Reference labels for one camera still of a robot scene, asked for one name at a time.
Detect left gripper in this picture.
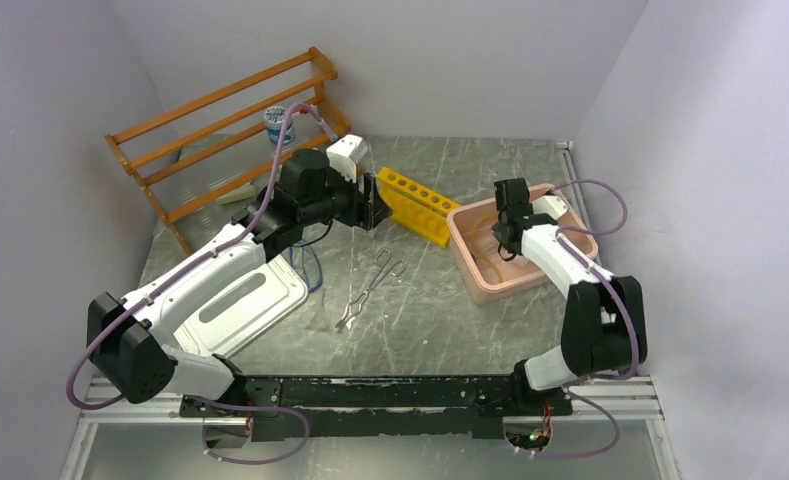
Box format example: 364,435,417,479
301,161,393,231

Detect pink plastic bin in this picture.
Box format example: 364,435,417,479
447,184,612,305

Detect yellow test tube rack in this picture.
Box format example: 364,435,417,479
377,167,460,248

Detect blue safety goggles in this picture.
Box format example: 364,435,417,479
288,242,323,293

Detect white metal tray lid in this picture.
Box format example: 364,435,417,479
174,257,308,357

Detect tan rubber tubing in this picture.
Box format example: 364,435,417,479
469,214,504,282

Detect white plastic packet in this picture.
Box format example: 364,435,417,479
510,256,538,269

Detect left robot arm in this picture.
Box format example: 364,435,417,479
81,140,392,416

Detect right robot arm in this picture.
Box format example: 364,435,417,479
492,178,647,414

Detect orange wooden shelf rack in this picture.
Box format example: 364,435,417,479
105,47,351,254

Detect blue white jar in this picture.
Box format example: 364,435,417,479
262,105,295,145

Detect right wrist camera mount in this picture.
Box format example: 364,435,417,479
539,195,570,221

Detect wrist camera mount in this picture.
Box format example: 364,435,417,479
325,134,369,183
539,195,570,221

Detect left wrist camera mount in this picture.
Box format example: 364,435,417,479
325,134,369,183

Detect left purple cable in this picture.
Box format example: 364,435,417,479
65,101,339,412

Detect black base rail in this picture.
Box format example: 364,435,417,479
179,373,573,442

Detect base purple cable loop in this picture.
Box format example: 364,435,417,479
200,405,315,466

